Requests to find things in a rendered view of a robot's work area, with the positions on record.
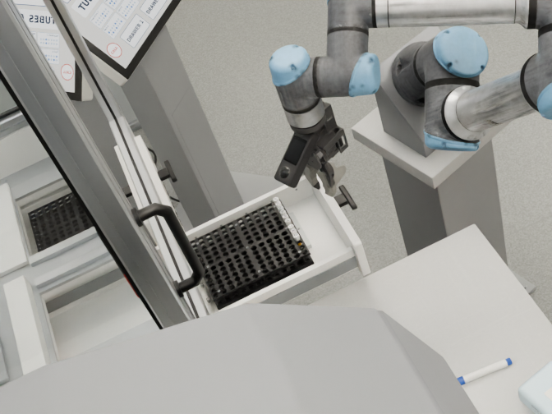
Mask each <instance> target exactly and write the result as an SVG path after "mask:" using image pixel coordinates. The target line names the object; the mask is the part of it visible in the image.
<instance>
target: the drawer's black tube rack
mask: <svg viewBox="0 0 552 414"><path fill-rule="evenodd" d="M269 206H272V208H270V209H268V207H269ZM275 207H276V206H275V205H274V204H273V203H269V204H267V205H265V206H263V207H261V208H259V209H257V210H255V211H253V212H251V213H249V214H246V215H244V216H242V217H240V218H238V219H236V220H234V221H232V222H230V223H227V224H225V225H223V226H222V227H220V228H217V229H215V230H213V231H212V232H209V233H206V234H205V235H203V236H201V237H198V238H196V239H195V240H193V241H190V243H191V244H192V243H194V242H195V245H194V246H192V247H193V248H195V247H197V249H195V253H196V254H197V256H198V258H199V260H200V262H201V264H202V265H203V267H204V269H205V275H204V277H203V278H204V280H205V283H206V285H207V288H208V289H209V292H210V295H211V297H212V298H213V300H214V302H215V304H216V306H217V308H218V310H221V309H223V308H224V307H226V306H229V305H231V304H232V303H235V302H237V301H240V300H241V299H243V298H245V297H248V296H250V295H251V294H253V293H255V292H258V291H259V290H261V289H263V288H266V287H268V286H270V285H272V284H274V283H276V282H278V281H280V280H282V279H284V278H286V277H288V276H290V275H292V274H295V273H297V272H299V271H301V270H303V269H305V268H307V267H309V266H311V265H313V264H314V261H313V260H312V258H311V256H310V255H308V256H307V257H305V258H302V256H301V253H300V252H301V251H299V250H298V249H297V246H296V244H295V242H294V241H293V239H292V237H291V235H290V234H289V232H288V228H286V227H285V225H284V223H283V221H282V219H281V218H280V216H279V214H278V211H277V210H276V209H275ZM262 209H264V212H261V210H262ZM271 210H274V212H272V213H270V211H271ZM254 213H257V215H253V214H254ZM263 214H267V215H265V216H263ZM246 217H250V218H249V219H246ZM258 217H259V218H258ZM256 218H258V219H257V220H255V219H256ZM240 220H242V222H241V223H239V222H238V221H240ZM249 221H252V222H251V223H248V222H249ZM242 224H245V226H243V227H241V225H242ZM229 225H232V227H230V228H229ZM223 228H225V230H224V231H221V230H222V229H223ZM232 229H235V230H234V231H232V232H231V230H232ZM215 232H218V233H217V234H215V235H214V233H215ZM226 232H227V233H228V234H226V235H223V234H224V233H226ZM207 236H210V237H209V238H206V237H207ZM218 236H220V238H217V239H216V237H218ZM200 239H203V241H199V240H200ZM209 240H213V241H211V242H209ZM203 243H204V245H203V246H201V244H203Z"/></svg>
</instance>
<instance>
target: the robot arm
mask: <svg viewBox="0 0 552 414"><path fill-rule="evenodd" d="M327 6H328V24H327V55H326V56H322V57H310V55H309V54H308V53H307V51H306V50H305V49H304V48H303V47H300V46H297V45H295V44H292V45H287V46H284V47H281V48H280V49H278V50H277V51H275V52H274V53H273V55H272V56H271V58H270V60H269V69H270V72H271V75H272V82H273V83H274V85H275V88H276V90H277V92H278V96H279V99H280V102H281V104H282V106H283V111H284V112H285V115H286V118H287V122H288V123H289V125H290V127H291V128H292V130H293V131H294V134H293V136H292V138H291V140H290V142H289V145H288V147H287V149H286V151H285V154H284V156H283V158H282V160H281V163H280V164H279V166H278V169H277V172H276V173H275V175H274V179H275V180H277V181H279V182H281V183H282V184H284V185H286V186H290V187H291V188H296V187H297V184H298V182H299V181H300V179H301V175H302V174H304V175H305V177H306V179H307V180H308V181H309V183H310V184H311V185H312V186H313V187H314V188H316V189H318V190H319V189H320V182H319V181H318V179H317V175H318V177H319V178H320V180H321V181H322V183H323V188H324V189H325V194H326V195H328V196H331V197H334V195H335V193H336V186H337V184H338V183H339V182H340V180H341V179H342V177H343V175H344V174H345V172H346V167H345V165H341V166H338V167H336V166H335V164H334V162H332V161H329V160H330V159H331V158H333V157H334V156H335V155H336V154H337V153H338V152H339V151H340V153H342V152H343V151H344V150H345V149H346V148H347V147H348V143H347V138H346V136H345V132H344V130H343V128H341V127H340V126H338V125H337V123H336V120H335V117H334V112H333V109H332V107H331V104H330V103H326V102H324V101H323V100H322V98H333V97H352V98H353V97H356V96H361V95H369V94H374V93H376V92H377V90H378V89H379V87H380V61H379V59H378V57H377V55H376V54H374V53H368V37H369V29H370V28H390V27H417V26H445V25H499V24H519V25H520V26H522V27H523V28H524V29H525V30H534V29H535V30H538V53H535V54H533V55H531V56H530V57H529V58H528V59H527V60H526V61H525V62H524V63H523V65H522V69H520V70H517V71H515V72H512V73H510V74H508V75H506V76H503V77H500V78H499V79H496V80H493V81H491V82H489V83H487V84H484V85H482V86H480V74H481V73H482V72H483V71H484V69H485V67H486V65H487V62H488V58H489V53H488V48H487V46H486V43H485V41H484V40H483V38H482V37H480V36H479V35H478V34H477V33H476V32H475V31H474V30H472V29H470V28H468V27H465V26H454V27H451V28H448V29H446V30H442V31H440V32H439V33H438V34H437V35H436V36H435V37H434V38H433V39H431V40H429V41H428V42H427V41H419V42H415V43H413V44H409V45H408V46H406V48H404V49H402V50H401V51H400V52H399V53H398V55H397V56H396V58H395V59H394V61H393V67H392V78H393V84H394V86H395V88H396V90H397V92H398V93H399V94H400V95H401V96H402V98H403V99H405V100H406V101H407V102H408V103H410V104H413V105H416V106H418V107H425V130H424V131H423V132H424V134H425V145H426V146H427V147H428V148H430V149H434V150H450V151H477V150H478V149H479V144H480V143H481V142H480V138H482V137H484V136H485V135H487V133H488V132H489V131H490V129H491V127H495V126H498V125H500V124H503V123H506V122H510V121H512V120H515V119H518V118H520V117H525V116H527V115H530V114H533V113H536V112H538V113H539V114H540V115H541V116H542V117H544V118H546V119H549V120H552V0H327ZM342 136H343V138H344V140H345V144H343V139H342ZM328 161H329V162H328ZM316 174H317V175H316Z"/></svg>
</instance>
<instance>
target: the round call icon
mask: <svg viewBox="0 0 552 414"><path fill-rule="evenodd" d="M103 51H104V52H105V53H106V54H108V55H109V56H110V57H112V58H113V59H115V60H116V61H118V60H119V58H120V57H121V56H122V54H123V53H124V51H125V49H124V48H122V47H121V46H120V45H119V44H117V43H116V42H114V41H113V40H112V39H111V40H110V41H109V43H108V45H107V46H106V47H105V49H104V50H103Z"/></svg>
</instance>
